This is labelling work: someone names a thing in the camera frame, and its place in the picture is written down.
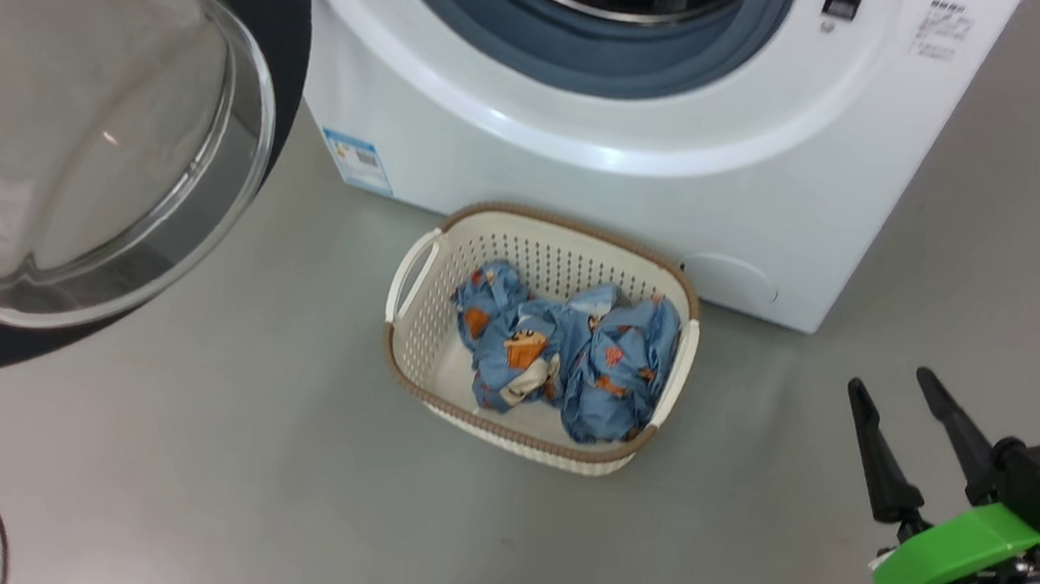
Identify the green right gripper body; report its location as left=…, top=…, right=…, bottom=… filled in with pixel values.
left=872, top=492, right=1040, bottom=584

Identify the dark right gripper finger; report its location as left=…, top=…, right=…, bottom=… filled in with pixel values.
left=904, top=367, right=1010, bottom=507
left=835, top=378, right=937, bottom=528

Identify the white front-load washing machine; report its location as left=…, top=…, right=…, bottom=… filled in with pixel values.
left=268, top=0, right=1023, bottom=351

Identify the round white filter cover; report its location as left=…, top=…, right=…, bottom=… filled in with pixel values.
left=675, top=250, right=784, bottom=312

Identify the cream basket with brown rim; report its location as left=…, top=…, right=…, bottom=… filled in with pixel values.
left=370, top=193, right=710, bottom=485

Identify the blue energy label sticker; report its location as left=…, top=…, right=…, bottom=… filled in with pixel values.
left=316, top=127, right=401, bottom=198

